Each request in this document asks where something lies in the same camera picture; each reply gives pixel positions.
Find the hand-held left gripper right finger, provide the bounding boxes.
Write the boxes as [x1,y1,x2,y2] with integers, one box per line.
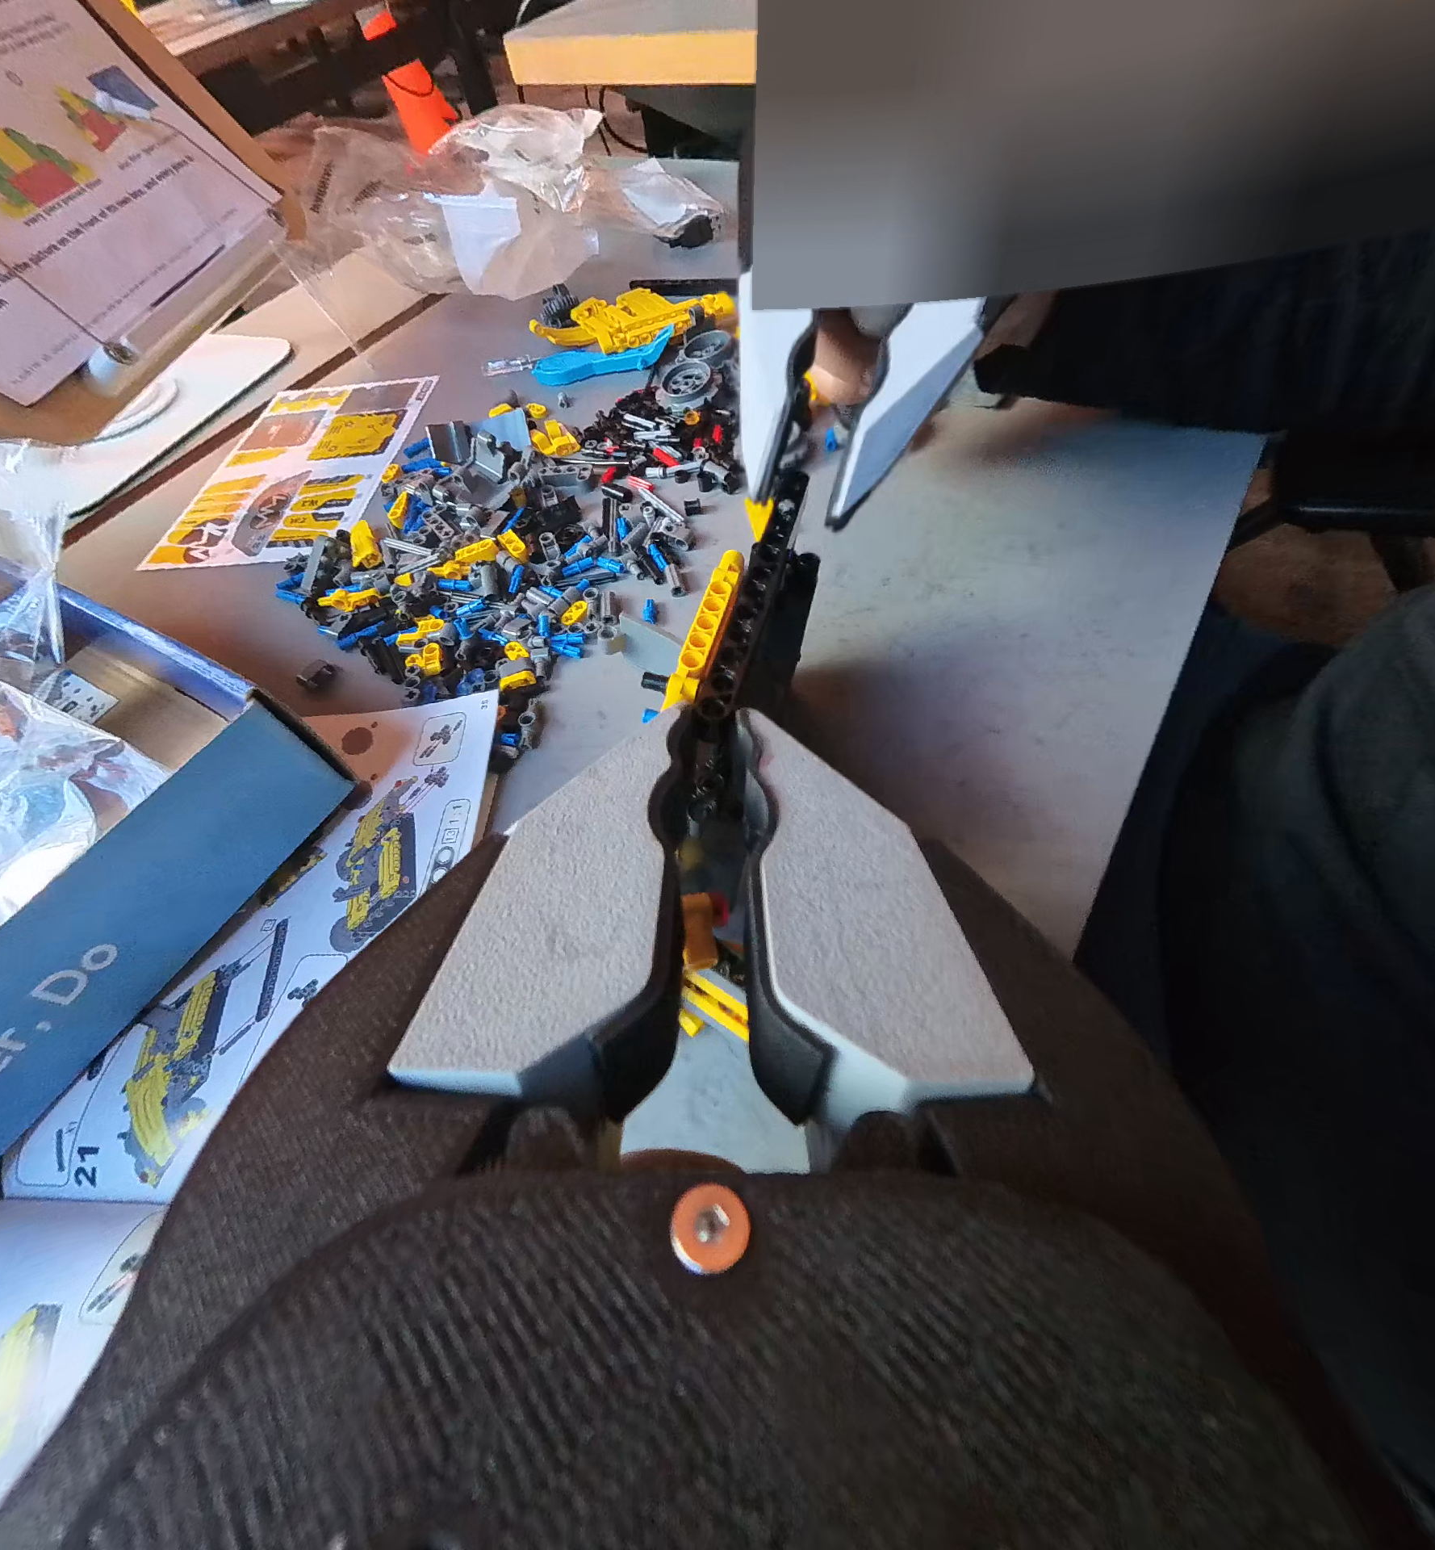
[735,709,1039,1129]

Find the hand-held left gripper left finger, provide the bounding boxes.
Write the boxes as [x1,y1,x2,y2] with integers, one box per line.
[384,710,687,1124]

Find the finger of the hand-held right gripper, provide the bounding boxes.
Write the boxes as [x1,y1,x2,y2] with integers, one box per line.
[823,297,988,532]
[742,308,819,507]

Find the yellow black brick model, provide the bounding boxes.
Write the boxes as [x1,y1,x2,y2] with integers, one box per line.
[656,467,821,1045]

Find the person's right forearm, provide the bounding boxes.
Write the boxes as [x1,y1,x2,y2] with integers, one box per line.
[976,224,1435,436]

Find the grey desk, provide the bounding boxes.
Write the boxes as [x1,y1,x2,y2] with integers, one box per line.
[57,158,1266,1165]

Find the person's right hand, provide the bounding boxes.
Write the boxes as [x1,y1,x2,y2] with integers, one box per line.
[811,305,915,411]

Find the yellow brick subassembly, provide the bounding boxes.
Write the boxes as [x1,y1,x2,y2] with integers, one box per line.
[528,289,737,353]

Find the instruction booklet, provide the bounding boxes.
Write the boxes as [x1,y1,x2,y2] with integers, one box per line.
[0,691,500,1528]

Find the grey curved panel brick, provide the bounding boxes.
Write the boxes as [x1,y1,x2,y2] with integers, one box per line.
[614,611,682,699]

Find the pile of small building bricks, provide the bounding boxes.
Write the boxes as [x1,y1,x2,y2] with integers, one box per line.
[274,388,748,777]

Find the crumpled clear plastic bags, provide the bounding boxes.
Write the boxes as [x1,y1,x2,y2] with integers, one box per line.
[305,103,718,299]

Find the wood-edged table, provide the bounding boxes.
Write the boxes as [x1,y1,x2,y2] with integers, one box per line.
[502,0,756,87]

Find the blue cardboard kit box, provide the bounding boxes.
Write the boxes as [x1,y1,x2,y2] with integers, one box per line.
[0,580,358,1215]

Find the person's dark clothing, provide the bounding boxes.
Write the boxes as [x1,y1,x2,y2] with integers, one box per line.
[1074,581,1435,1550]

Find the orange cone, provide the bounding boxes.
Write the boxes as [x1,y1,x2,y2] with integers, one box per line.
[380,67,461,156]

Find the black office chair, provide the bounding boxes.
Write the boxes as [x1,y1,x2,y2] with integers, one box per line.
[1226,424,1435,590]

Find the yellow sticker sheet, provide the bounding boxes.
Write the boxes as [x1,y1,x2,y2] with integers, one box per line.
[137,376,441,573]

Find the clear plastic wrapping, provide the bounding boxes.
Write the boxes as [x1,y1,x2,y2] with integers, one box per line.
[0,438,179,972]

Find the acrylic sign holder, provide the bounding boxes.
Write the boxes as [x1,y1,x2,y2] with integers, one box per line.
[0,0,361,444]

